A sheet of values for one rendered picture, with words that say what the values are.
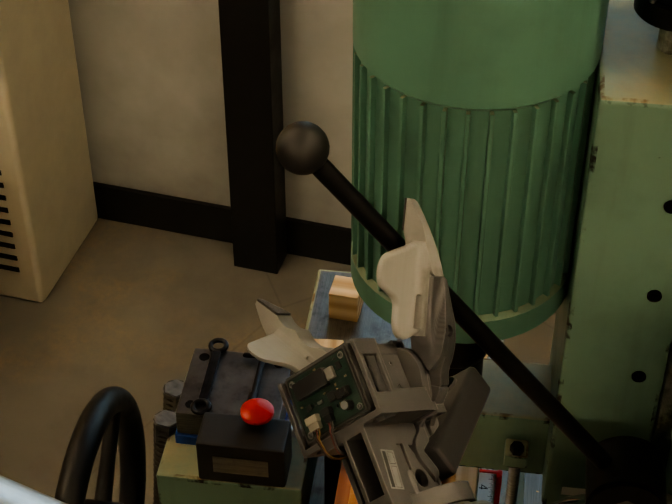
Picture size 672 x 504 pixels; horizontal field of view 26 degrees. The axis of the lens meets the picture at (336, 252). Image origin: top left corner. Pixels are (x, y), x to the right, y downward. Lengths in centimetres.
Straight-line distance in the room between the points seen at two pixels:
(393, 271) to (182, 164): 207
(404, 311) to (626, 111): 20
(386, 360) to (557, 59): 23
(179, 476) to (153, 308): 160
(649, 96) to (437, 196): 16
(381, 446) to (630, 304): 27
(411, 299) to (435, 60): 16
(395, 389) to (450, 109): 19
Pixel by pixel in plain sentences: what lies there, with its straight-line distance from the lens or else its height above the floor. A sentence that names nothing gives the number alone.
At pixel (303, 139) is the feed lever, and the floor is 143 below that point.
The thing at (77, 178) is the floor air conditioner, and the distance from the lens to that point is 300.
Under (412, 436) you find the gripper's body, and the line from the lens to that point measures 96.
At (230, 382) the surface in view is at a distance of 136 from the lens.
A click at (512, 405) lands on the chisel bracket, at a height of 107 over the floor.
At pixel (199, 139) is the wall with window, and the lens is 293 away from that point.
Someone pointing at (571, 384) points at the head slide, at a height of 115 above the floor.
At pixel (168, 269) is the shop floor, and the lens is 301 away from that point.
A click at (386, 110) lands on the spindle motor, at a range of 101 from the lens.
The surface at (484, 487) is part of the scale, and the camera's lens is 134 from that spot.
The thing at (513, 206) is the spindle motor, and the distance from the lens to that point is 104.
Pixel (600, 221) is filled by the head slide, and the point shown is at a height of 132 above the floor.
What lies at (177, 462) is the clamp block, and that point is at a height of 96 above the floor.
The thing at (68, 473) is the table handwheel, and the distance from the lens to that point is 137.
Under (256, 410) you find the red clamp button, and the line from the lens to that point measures 130.
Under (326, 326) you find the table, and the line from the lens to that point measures 156.
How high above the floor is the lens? 197
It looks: 41 degrees down
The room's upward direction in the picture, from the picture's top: straight up
